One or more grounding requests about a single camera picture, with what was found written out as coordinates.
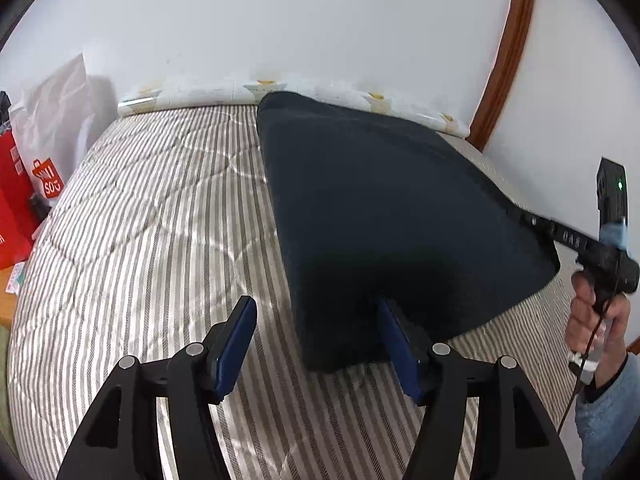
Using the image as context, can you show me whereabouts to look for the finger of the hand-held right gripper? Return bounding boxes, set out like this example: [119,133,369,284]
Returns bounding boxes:
[514,207,599,257]

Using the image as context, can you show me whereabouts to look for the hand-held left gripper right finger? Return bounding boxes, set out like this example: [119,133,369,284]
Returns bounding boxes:
[377,299,576,480]

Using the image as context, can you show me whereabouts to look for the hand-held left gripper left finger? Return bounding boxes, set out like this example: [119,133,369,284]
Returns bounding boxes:
[56,296,258,480]

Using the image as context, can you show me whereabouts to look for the black t-shirt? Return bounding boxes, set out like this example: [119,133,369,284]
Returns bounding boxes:
[256,91,561,373]

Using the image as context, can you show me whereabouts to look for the person's right forearm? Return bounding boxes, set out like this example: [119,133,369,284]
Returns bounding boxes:
[574,352,640,480]

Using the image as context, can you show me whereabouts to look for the person's right hand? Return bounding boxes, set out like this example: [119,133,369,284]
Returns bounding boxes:
[565,269,632,389]

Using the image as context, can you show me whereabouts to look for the striped quilted mattress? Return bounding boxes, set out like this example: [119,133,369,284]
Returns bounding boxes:
[10,102,581,480]

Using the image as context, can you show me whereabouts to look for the printed paper leaflets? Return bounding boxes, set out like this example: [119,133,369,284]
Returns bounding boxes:
[6,262,27,293]

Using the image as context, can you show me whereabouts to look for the wooden nightstand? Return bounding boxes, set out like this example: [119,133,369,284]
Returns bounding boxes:
[0,262,26,331]

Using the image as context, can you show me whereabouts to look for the green cushion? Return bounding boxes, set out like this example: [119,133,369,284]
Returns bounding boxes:
[0,327,13,441]

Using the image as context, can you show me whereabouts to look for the black bottle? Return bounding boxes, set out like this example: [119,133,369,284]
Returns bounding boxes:
[29,192,51,221]

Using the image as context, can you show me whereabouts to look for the white patterned pillow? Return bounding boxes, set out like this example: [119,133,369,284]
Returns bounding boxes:
[117,74,471,138]

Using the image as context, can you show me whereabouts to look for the red shopping bag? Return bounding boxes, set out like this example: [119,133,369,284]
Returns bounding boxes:
[0,127,36,270]

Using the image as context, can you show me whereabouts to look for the white shopping bag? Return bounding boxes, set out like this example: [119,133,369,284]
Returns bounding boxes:
[10,53,96,208]

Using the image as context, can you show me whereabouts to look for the brown wooden door frame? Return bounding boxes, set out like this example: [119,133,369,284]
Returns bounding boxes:
[469,0,538,152]

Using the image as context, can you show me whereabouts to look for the black cable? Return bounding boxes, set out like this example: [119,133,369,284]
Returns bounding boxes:
[556,280,621,435]

